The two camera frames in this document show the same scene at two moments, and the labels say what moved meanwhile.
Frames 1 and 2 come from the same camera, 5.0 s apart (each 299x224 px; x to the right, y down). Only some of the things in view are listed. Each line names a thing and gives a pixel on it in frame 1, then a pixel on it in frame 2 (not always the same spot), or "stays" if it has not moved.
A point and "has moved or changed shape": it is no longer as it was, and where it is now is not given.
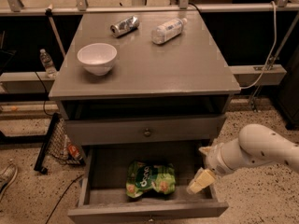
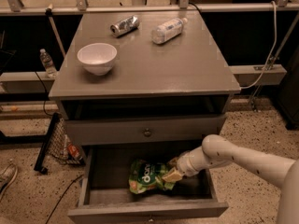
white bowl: (97, 58) stays
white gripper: (213, 160) -> (183, 166)
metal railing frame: (11, 6) stays
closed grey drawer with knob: (148, 131) stays
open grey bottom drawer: (106, 198) stays
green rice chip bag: (143, 176) has moved or changed shape
